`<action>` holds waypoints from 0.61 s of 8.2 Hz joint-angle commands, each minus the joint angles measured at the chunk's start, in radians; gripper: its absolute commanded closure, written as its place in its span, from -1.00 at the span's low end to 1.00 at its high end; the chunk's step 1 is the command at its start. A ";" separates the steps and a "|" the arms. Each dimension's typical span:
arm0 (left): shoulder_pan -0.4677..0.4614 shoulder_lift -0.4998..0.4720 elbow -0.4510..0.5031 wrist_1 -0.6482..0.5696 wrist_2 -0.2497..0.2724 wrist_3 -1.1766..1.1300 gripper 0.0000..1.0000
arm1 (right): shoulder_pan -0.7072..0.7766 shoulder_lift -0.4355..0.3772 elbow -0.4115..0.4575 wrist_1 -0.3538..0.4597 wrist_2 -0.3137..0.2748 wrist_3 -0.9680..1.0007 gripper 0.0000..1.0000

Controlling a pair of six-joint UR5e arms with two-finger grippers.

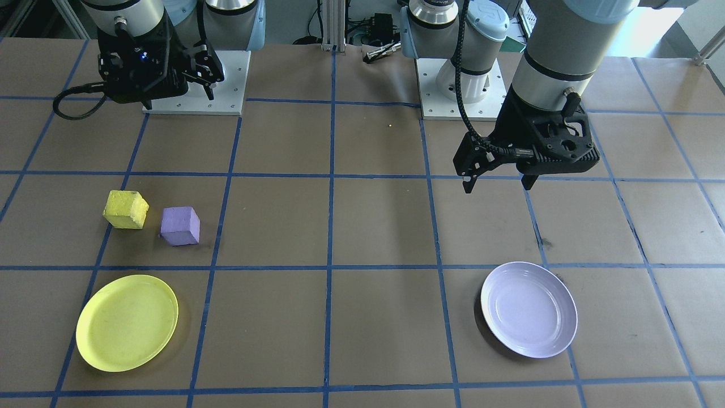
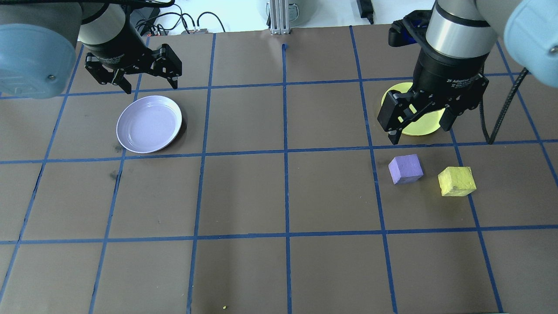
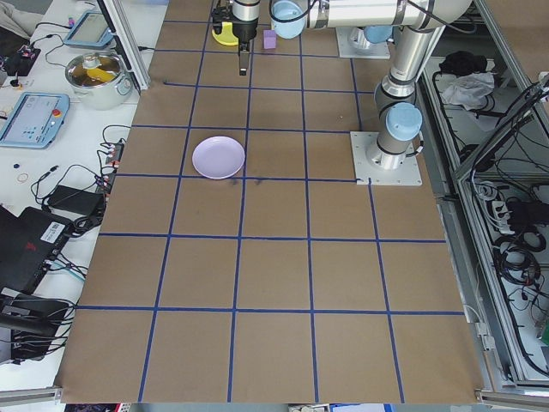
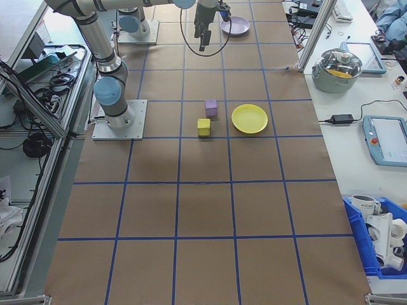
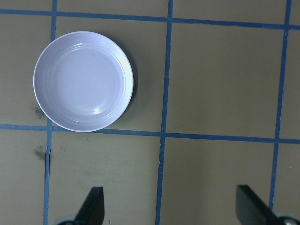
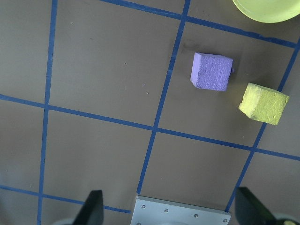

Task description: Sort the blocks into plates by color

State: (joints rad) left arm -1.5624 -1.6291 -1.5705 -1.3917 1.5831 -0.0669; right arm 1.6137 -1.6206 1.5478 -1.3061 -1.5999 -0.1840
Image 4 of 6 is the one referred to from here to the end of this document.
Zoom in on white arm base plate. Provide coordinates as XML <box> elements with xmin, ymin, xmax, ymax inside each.
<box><xmin>92</xmin><ymin>99</ymin><xmax>149</xmax><ymax>141</ymax></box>
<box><xmin>118</xmin><ymin>20</ymin><xmax>160</xmax><ymax>45</ymax></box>

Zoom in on white cloth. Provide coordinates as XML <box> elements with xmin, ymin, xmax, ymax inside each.
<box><xmin>0</xmin><ymin>176</ymin><xmax>24</xmax><ymax>230</ymax></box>

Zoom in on white keyboard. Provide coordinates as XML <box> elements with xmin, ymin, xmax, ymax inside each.
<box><xmin>333</xmin><ymin>0</ymin><xmax>354</xmax><ymax>24</ymax></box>

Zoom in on blue plastic bin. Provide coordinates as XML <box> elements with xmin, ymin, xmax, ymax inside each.
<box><xmin>342</xmin><ymin>196</ymin><xmax>407</xmax><ymax>281</ymax></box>

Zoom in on aluminium corner bar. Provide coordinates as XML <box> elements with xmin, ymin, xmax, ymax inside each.
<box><xmin>0</xmin><ymin>294</ymin><xmax>52</xmax><ymax>305</ymax></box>
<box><xmin>364</xmin><ymin>294</ymin><xmax>407</xmax><ymax>305</ymax></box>

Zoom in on power strip with red plugs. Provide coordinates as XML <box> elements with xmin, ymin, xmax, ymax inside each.
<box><xmin>291</xmin><ymin>27</ymin><xmax>308</xmax><ymax>50</ymax></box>

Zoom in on white mug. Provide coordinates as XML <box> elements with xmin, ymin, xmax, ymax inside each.
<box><xmin>350</xmin><ymin>194</ymin><xmax>382</xmax><ymax>217</ymax></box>

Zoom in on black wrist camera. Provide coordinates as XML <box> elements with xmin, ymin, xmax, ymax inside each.
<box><xmin>218</xmin><ymin>2</ymin><xmax>231</xmax><ymax>23</ymax></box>

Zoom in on green board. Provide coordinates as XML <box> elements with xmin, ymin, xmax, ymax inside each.
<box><xmin>31</xmin><ymin>52</ymin><xmax>79</xmax><ymax>85</ymax></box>

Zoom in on grey metal box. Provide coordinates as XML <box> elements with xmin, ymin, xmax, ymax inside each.
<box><xmin>22</xmin><ymin>31</ymin><xmax>47</xmax><ymax>61</ymax></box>

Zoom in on purple foam block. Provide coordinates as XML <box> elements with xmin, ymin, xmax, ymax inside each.
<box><xmin>205</xmin><ymin>99</ymin><xmax>219</xmax><ymax>118</ymax></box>

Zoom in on black laptop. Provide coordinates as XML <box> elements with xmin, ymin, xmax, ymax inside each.
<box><xmin>287</xmin><ymin>2</ymin><xmax>320</xmax><ymax>17</ymax></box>

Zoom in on black cable coil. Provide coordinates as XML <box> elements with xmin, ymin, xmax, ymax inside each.
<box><xmin>22</xmin><ymin>132</ymin><xmax>49</xmax><ymax>159</ymax></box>

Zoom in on grey cooking pot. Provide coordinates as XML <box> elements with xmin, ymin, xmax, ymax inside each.
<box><xmin>311</xmin><ymin>62</ymin><xmax>362</xmax><ymax>94</ymax></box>

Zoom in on purple plate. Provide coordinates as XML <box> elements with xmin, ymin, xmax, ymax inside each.
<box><xmin>220</xmin><ymin>17</ymin><xmax>251</xmax><ymax>37</ymax></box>

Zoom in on white plastic pipe fittings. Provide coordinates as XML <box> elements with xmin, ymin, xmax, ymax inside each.
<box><xmin>364</xmin><ymin>212</ymin><xmax>407</xmax><ymax>271</ymax></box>

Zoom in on aluminium profile post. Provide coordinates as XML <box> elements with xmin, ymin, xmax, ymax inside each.
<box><xmin>296</xmin><ymin>0</ymin><xmax>335</xmax><ymax>74</ymax></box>

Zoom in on glass pot lid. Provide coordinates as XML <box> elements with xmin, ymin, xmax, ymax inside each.
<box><xmin>319</xmin><ymin>48</ymin><xmax>364</xmax><ymax>80</ymax></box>

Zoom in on light blue teach pendant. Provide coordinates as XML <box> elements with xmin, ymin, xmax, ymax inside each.
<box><xmin>362</xmin><ymin>115</ymin><xmax>407</xmax><ymax>167</ymax></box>
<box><xmin>341</xmin><ymin>41</ymin><xmax>387</xmax><ymax>75</ymax></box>

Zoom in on yellow plate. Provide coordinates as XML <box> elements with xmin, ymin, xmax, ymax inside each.
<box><xmin>231</xmin><ymin>104</ymin><xmax>269</xmax><ymax>135</ymax></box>

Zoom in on large black power brick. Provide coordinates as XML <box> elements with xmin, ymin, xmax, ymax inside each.
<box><xmin>294</xmin><ymin>15</ymin><xmax>316</xmax><ymax>29</ymax></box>

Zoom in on small black power adapter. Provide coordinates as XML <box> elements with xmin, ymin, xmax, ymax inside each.
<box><xmin>330</xmin><ymin>114</ymin><xmax>355</xmax><ymax>125</ymax></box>

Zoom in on yellow foam block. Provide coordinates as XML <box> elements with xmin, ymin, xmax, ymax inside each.
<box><xmin>197</xmin><ymin>118</ymin><xmax>212</xmax><ymax>138</ymax></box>

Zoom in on black adapter cable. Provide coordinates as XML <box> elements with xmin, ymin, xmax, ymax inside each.
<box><xmin>318</xmin><ymin>99</ymin><xmax>407</xmax><ymax>123</ymax></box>

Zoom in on V-shaped metal bar frame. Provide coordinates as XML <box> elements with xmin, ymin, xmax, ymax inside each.
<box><xmin>0</xmin><ymin>0</ymin><xmax>96</xmax><ymax>298</ymax></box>

